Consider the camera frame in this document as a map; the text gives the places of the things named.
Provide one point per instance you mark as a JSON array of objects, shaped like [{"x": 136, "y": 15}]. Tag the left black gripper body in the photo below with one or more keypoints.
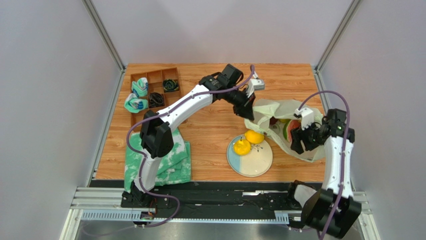
[{"x": 239, "y": 100}]

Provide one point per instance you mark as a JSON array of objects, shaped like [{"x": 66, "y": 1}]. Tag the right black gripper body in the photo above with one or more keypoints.
[{"x": 300, "y": 140}]

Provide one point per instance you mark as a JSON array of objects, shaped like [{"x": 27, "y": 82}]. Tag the fake watermelon slice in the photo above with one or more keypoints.
[{"x": 288, "y": 127}]

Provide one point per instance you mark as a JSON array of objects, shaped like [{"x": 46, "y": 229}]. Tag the avocado print plastic bag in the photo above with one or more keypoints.
[{"x": 263, "y": 110}]

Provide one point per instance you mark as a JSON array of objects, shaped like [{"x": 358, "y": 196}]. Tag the dark red fake fruit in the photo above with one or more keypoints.
[{"x": 273, "y": 121}]

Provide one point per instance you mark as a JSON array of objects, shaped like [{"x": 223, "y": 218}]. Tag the yellow fake lemon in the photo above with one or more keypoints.
[{"x": 254, "y": 137}]

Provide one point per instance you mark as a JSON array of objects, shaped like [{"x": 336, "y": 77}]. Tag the yellow fake pear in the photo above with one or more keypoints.
[{"x": 242, "y": 147}]

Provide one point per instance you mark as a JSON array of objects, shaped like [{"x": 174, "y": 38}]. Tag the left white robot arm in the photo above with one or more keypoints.
[{"x": 157, "y": 128}]

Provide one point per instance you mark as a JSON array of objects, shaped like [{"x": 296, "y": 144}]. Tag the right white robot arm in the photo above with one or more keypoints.
[{"x": 330, "y": 210}]

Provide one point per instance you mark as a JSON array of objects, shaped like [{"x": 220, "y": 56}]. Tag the blue cream ceramic plate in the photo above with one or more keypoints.
[{"x": 257, "y": 162}]

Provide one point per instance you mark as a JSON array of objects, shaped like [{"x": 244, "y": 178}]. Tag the dark green rolled sock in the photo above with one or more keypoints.
[{"x": 170, "y": 85}]

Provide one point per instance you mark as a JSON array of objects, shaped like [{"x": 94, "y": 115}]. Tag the wooden compartment tray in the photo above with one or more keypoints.
[{"x": 155, "y": 84}]

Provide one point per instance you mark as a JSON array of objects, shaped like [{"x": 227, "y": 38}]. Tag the black rolled sock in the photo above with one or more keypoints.
[{"x": 156, "y": 100}]

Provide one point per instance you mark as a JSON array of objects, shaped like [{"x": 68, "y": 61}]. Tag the green white tie-dye cloth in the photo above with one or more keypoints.
[{"x": 174, "y": 168}]

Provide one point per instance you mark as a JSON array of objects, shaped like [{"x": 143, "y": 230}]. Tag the teal white rolled sock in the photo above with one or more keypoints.
[{"x": 140, "y": 87}]

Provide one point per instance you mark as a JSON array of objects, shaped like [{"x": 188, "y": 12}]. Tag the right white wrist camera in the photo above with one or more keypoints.
[{"x": 306, "y": 116}]

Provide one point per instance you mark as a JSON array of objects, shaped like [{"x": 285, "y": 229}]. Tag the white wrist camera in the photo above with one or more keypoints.
[
  {"x": 254, "y": 84},
  {"x": 306, "y": 116}
]

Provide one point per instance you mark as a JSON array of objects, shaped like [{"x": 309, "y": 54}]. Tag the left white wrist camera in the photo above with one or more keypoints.
[{"x": 254, "y": 84}]

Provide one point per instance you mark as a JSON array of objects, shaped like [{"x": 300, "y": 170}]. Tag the aluminium frame post right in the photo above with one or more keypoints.
[{"x": 338, "y": 33}]

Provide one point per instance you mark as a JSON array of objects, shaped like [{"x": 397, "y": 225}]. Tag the aluminium frame post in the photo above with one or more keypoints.
[
  {"x": 338, "y": 33},
  {"x": 97, "y": 20}
]

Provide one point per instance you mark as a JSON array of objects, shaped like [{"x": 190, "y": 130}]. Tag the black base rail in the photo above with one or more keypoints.
[{"x": 215, "y": 200}]

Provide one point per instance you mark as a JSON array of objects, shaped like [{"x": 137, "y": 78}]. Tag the aluminium frame post left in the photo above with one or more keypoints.
[{"x": 97, "y": 20}]

